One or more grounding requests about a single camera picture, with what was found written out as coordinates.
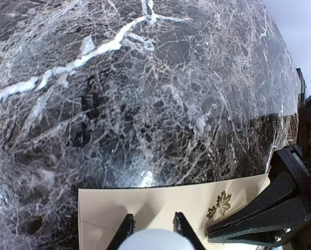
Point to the small white-capped glue bottle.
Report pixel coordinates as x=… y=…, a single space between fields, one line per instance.
x=156 y=239

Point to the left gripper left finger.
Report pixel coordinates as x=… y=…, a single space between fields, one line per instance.
x=125 y=230

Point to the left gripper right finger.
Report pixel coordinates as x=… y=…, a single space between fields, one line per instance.
x=183 y=228

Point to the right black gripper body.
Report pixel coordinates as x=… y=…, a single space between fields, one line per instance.
x=289 y=159

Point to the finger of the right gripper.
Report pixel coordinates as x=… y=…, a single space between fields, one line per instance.
x=274 y=217

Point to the brown kraft envelope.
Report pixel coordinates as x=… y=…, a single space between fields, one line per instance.
x=101 y=211

